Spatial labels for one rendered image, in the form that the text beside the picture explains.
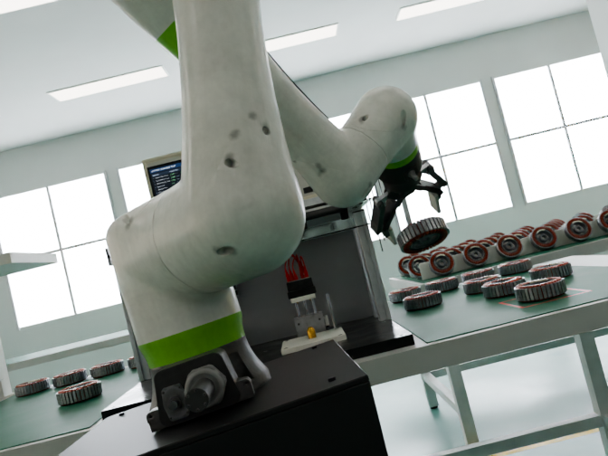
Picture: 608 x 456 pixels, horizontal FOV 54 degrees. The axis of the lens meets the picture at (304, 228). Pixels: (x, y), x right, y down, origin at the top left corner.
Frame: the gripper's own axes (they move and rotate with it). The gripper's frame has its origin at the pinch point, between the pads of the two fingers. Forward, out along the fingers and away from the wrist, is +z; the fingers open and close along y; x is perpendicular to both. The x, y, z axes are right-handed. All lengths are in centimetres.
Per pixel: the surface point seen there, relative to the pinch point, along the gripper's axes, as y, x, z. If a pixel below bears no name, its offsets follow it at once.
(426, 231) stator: -0.3, -5.9, -3.4
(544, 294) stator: 14.5, -24.6, 17.9
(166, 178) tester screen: -40, 52, -2
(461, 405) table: -1, -2, 150
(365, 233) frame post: -7.0, 13.9, 16.1
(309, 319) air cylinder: -31.2, 7.9, 24.6
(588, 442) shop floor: 29, -41, 154
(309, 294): -27.6, 8.2, 14.4
